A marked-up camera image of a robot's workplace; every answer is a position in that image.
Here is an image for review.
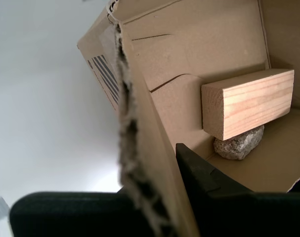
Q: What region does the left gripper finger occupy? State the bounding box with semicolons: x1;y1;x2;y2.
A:
175;143;300;237
8;187;152;237

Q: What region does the pinkish speckled granite rock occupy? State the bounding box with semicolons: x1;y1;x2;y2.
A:
213;124;265;160

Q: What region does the light wooden block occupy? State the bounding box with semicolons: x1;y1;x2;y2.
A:
201;69;295;141

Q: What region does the brown cardboard box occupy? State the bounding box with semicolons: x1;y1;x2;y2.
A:
77;0;300;237

